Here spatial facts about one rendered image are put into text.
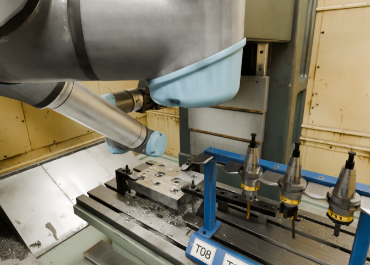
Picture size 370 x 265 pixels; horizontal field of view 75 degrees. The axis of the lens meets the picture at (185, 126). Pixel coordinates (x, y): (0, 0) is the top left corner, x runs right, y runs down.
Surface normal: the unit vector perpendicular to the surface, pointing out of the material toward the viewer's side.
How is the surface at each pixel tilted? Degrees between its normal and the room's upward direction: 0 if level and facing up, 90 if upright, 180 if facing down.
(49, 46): 110
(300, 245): 0
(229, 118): 90
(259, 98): 90
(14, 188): 24
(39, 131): 90
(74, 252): 0
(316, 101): 90
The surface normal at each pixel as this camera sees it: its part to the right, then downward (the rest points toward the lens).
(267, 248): -0.02, -0.95
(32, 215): 0.31, -0.80
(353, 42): -0.59, 0.25
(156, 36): 0.07, 0.48
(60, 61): 0.08, 0.78
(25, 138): 0.81, 0.16
